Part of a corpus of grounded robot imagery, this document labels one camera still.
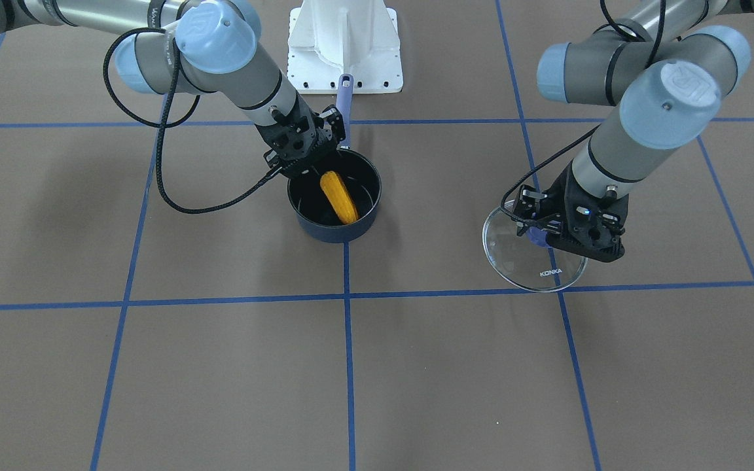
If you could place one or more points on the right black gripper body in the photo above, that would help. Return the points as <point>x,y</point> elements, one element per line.
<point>320,136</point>

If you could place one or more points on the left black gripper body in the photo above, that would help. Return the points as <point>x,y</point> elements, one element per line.
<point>550,208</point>

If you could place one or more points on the glass lid with blue knob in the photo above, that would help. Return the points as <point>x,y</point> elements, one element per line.
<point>527,261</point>

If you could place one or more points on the yellow plastic corn cob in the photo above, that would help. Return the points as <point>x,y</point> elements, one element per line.
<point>336,192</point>

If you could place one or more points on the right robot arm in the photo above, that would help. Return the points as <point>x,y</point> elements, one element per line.
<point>201,47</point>

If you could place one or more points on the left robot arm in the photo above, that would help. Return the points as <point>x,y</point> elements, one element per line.
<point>664,71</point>

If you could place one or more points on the dark blue saucepan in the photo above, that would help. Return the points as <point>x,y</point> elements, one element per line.
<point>314,214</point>

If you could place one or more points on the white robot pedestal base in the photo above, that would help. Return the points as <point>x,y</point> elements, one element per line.
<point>328,39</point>

